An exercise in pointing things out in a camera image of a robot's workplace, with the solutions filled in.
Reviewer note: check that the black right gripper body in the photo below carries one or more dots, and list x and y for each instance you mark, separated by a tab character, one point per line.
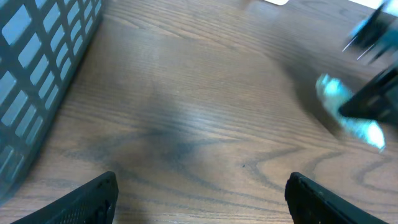
375	36

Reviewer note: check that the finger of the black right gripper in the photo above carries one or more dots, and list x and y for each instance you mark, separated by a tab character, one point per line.
377	100

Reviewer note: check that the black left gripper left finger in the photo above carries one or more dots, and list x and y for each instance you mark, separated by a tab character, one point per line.
92	203

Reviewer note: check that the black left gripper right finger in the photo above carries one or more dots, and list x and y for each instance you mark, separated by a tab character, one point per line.
309	202

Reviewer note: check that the white tissue pack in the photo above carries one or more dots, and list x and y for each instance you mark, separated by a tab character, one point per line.
333	93

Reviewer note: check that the white barcode scanner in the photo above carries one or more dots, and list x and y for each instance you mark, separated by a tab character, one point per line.
277	2

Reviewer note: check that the grey plastic basket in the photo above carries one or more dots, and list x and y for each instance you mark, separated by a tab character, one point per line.
42	44

